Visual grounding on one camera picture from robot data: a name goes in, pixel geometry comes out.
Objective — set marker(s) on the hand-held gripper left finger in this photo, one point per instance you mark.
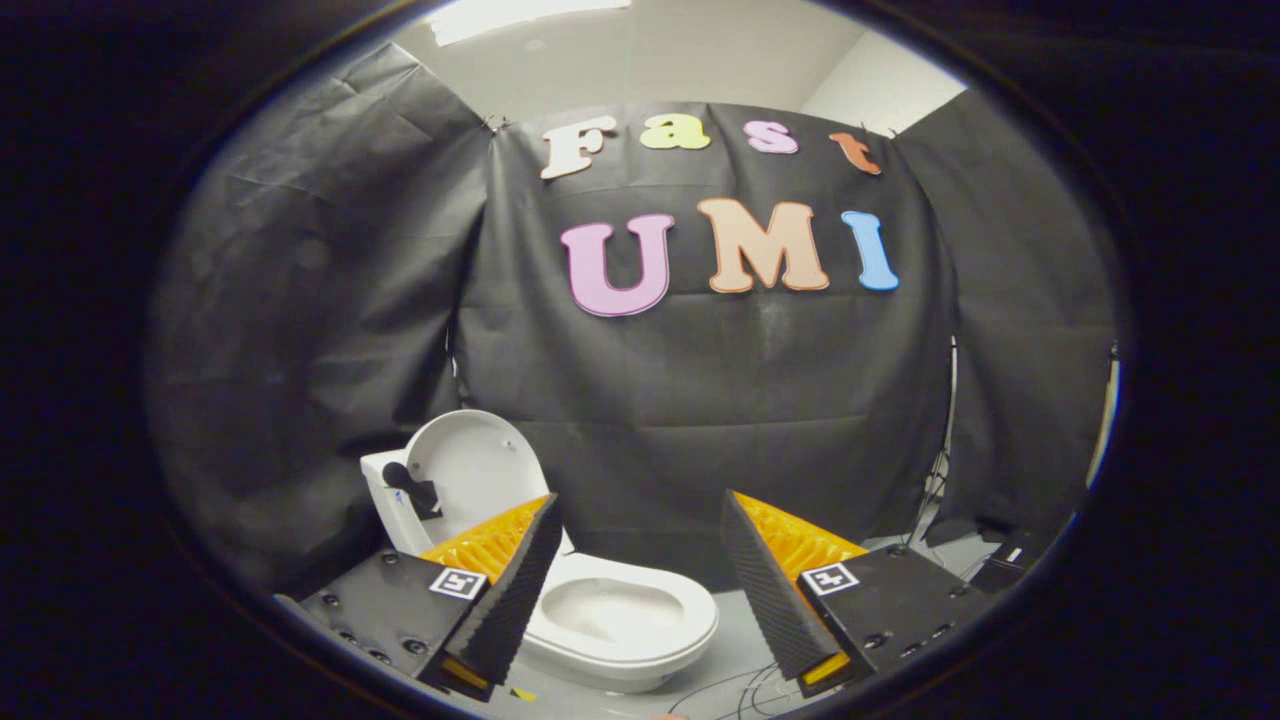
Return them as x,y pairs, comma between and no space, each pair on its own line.
510,592

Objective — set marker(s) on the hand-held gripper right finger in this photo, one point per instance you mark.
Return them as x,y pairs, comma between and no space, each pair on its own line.
765,592

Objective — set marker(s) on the white toilet lid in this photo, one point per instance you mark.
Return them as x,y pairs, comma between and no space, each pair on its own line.
480,470

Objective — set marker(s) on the white ceramic toilet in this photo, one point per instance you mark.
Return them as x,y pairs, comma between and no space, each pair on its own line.
600,680

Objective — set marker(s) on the yellow black hazard tape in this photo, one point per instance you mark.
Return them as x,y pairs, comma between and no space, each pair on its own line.
522,694

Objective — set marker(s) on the black backdrop cloth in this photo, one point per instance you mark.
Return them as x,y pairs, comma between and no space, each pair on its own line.
720,400

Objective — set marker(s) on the thin metal stand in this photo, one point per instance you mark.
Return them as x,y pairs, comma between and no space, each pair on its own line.
945,430

